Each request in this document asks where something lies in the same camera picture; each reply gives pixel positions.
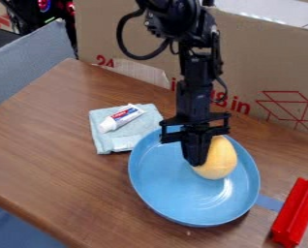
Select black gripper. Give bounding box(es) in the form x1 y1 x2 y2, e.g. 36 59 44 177
159 80 231 167

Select yellow ball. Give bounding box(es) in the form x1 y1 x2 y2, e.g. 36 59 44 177
193 136 237 180

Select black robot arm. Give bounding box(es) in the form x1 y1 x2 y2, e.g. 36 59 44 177
136 0 231 167

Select blue plate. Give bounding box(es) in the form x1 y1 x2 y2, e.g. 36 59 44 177
128 130 260 228

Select white toothpaste tube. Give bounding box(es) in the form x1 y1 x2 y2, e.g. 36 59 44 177
99 104 145 134

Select light blue folded cloth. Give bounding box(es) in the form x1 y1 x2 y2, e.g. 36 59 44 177
90 104 163 154

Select blue tape strip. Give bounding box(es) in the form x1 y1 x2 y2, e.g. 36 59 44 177
256 195 284 212

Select red plastic block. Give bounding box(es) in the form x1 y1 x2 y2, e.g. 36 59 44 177
271 177 308 248

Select brown cardboard box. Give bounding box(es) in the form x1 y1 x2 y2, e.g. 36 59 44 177
74 0 308 133

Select black machine with lights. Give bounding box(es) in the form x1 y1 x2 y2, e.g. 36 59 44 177
0 0 78 58

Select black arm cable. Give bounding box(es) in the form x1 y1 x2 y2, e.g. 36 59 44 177
115 9 175 61

